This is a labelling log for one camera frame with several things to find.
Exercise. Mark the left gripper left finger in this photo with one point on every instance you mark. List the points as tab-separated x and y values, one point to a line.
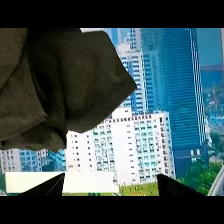
50	188

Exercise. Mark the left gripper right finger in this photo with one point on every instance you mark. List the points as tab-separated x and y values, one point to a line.
171	187

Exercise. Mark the dark olive shirt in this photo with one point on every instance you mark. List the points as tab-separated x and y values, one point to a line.
63	86

